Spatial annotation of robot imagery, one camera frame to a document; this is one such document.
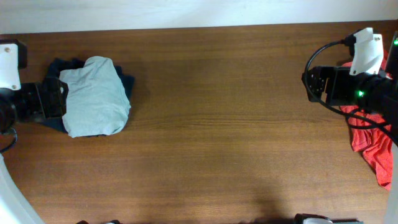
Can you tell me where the light blue t-shirt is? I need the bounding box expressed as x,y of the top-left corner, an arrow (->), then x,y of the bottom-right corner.
59,56 -> 131,138

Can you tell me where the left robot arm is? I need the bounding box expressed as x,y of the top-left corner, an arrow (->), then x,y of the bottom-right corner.
1,77 -> 68,223

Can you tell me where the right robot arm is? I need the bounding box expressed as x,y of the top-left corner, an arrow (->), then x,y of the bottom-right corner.
302,28 -> 397,223

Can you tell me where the folded black garment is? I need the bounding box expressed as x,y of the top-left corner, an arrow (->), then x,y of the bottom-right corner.
41,58 -> 135,134

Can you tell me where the red printed t-shirt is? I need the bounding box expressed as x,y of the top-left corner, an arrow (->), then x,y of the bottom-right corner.
339,48 -> 394,191

